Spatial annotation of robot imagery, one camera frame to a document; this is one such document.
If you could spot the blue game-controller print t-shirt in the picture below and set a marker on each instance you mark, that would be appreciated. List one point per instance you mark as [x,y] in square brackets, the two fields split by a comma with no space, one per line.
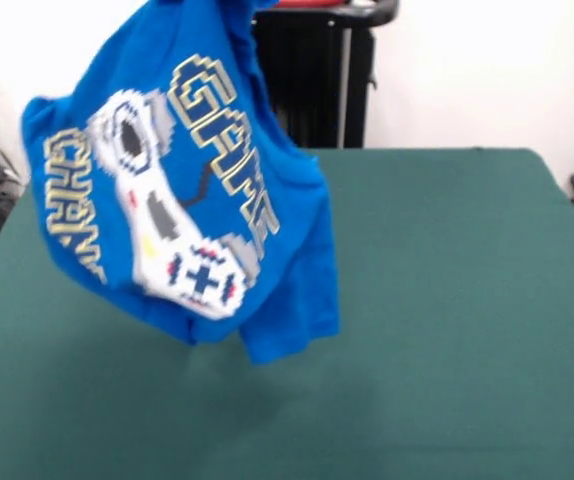
[297,225]

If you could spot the dark green table cloth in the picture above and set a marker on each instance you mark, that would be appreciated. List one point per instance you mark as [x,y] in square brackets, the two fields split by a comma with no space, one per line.
[467,350]

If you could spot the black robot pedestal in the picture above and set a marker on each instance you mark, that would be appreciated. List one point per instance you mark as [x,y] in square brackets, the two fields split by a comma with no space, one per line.
[317,75]

